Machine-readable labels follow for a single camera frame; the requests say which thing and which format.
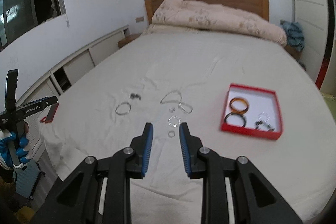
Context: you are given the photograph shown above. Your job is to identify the red jewelry box tray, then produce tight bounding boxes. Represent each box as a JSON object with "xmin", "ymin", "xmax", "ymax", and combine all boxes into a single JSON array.
[{"xmin": 220, "ymin": 83, "xmax": 283, "ymax": 140}]

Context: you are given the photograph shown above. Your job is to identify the thin silver bangle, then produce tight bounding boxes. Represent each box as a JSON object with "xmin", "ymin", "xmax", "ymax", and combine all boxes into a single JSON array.
[{"xmin": 115, "ymin": 102, "xmax": 131, "ymax": 116}]

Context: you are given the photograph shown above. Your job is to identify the silver wristwatch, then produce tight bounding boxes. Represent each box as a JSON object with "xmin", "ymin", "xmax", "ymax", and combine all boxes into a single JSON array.
[{"xmin": 129, "ymin": 93, "xmax": 141, "ymax": 100}]

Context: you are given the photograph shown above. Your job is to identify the low white wall cabinets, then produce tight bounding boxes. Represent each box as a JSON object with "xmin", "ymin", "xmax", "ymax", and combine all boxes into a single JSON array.
[{"xmin": 12, "ymin": 24, "xmax": 130, "ymax": 162}]

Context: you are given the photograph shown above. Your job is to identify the dark beaded bracelet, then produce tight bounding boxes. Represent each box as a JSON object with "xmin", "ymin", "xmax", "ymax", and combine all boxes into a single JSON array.
[{"xmin": 254, "ymin": 121, "xmax": 276, "ymax": 132}]

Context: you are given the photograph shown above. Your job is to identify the cream pillow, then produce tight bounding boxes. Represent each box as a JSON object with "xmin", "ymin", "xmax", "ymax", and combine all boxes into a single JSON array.
[{"xmin": 141, "ymin": 24, "xmax": 201, "ymax": 36}]

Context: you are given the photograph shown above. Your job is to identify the blue crumpled cloth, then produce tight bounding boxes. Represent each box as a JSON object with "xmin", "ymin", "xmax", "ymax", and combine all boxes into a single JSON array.
[{"xmin": 281, "ymin": 21, "xmax": 305, "ymax": 52}]

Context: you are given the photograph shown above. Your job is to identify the wooden headboard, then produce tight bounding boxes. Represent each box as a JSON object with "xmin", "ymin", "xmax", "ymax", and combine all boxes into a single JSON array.
[{"xmin": 145, "ymin": 0, "xmax": 269, "ymax": 24}]

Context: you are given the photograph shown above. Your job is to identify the wall switch plate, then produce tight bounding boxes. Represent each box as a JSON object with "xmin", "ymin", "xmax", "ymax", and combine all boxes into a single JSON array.
[{"xmin": 135, "ymin": 17, "xmax": 145, "ymax": 23}]

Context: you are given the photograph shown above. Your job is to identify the amber bangle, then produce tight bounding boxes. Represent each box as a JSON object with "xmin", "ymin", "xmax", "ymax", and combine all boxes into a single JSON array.
[{"xmin": 229, "ymin": 97, "xmax": 249, "ymax": 114}]

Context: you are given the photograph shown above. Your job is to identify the smartphone in red case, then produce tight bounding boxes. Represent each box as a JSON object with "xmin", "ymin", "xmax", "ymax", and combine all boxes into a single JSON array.
[{"xmin": 44, "ymin": 103, "xmax": 59, "ymax": 123}]

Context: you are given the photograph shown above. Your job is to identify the white wardrobe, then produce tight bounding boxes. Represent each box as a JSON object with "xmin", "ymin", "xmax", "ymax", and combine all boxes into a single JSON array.
[{"xmin": 293, "ymin": 0, "xmax": 335, "ymax": 94}]

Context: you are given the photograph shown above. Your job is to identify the white bed mattress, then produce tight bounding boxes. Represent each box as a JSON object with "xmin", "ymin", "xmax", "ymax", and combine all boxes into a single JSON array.
[{"xmin": 39, "ymin": 32, "xmax": 335, "ymax": 223}]

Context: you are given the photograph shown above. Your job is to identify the dark tortoise bangle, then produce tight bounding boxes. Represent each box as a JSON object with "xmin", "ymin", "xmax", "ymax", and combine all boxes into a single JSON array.
[{"xmin": 224, "ymin": 112, "xmax": 247, "ymax": 127}]

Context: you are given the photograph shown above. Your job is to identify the blue gloved hand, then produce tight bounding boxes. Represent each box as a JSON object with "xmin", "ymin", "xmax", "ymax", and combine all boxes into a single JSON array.
[{"xmin": 1, "ymin": 121, "xmax": 31, "ymax": 170}]

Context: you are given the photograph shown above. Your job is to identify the silver twisted bracelet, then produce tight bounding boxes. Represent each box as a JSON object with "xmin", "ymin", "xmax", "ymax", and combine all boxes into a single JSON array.
[{"xmin": 167, "ymin": 115, "xmax": 182, "ymax": 127}]

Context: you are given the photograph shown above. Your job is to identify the pink floral duvet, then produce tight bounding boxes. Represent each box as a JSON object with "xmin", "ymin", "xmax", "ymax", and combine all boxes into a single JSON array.
[{"xmin": 151, "ymin": 0, "xmax": 287, "ymax": 47}]

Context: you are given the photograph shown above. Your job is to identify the silver chain necklace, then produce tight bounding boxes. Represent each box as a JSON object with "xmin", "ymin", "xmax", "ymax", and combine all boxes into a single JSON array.
[{"xmin": 159, "ymin": 90, "xmax": 194, "ymax": 114}]

